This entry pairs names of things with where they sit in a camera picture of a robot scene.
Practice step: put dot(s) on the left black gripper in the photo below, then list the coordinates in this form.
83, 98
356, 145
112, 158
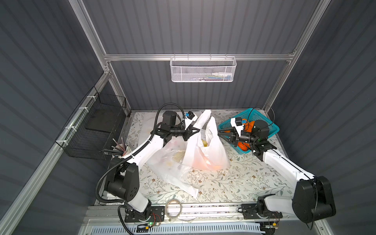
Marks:
186, 131

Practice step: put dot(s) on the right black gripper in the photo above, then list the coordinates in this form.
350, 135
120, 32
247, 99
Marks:
235, 136

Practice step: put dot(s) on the cartoon printed plastic bag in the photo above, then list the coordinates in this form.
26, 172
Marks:
205, 151

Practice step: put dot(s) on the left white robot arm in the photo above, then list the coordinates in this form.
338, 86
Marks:
120, 184

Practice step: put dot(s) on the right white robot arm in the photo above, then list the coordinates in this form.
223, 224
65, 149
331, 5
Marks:
313, 196

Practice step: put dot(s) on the orange mandarin front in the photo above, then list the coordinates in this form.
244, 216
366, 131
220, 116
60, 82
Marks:
244, 146

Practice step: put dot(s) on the clear plastic bag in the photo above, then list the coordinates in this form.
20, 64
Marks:
167, 165

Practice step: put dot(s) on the white plastic bag rear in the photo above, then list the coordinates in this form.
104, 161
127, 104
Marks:
147, 127

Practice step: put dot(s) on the white pen cup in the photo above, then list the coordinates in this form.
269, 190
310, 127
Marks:
115, 148

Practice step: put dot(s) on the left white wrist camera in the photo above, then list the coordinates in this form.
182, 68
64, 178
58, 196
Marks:
189, 118

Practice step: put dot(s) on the white wire wall basket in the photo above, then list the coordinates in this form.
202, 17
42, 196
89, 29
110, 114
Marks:
202, 69

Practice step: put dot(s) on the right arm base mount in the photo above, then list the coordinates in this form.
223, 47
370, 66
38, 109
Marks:
252, 211

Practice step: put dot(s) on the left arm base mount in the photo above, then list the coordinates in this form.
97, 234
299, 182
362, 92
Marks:
151, 214

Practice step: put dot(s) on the black wire wall basket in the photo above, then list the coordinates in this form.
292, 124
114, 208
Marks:
94, 127

